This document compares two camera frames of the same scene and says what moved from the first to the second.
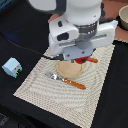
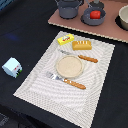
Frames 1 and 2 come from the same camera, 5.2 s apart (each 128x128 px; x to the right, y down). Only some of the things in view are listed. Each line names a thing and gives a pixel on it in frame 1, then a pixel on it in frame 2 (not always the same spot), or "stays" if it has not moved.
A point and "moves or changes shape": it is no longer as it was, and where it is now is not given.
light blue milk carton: x=12 y=67 stays
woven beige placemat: x=63 y=99 stays
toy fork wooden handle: x=68 y=81 stays
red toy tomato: x=82 y=60 moves or changes shape
